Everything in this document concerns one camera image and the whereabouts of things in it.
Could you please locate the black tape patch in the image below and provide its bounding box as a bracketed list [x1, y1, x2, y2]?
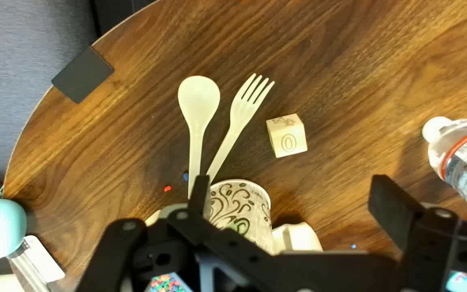
[49, 46, 116, 106]

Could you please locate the dark gray sofa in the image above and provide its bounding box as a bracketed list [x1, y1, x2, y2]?
[0, 0, 100, 182]

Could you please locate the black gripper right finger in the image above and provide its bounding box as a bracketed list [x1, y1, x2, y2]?
[366, 174, 424, 254]

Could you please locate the white wooden box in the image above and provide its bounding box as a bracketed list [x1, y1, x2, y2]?
[270, 223, 324, 257]

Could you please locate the white plastic fork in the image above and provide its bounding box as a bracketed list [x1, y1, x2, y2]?
[204, 72, 275, 186]

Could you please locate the small wooden cube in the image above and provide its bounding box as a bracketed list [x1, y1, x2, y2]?
[264, 113, 309, 161]

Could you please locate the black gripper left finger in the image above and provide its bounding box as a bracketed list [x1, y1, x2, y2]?
[187, 174, 212, 220]

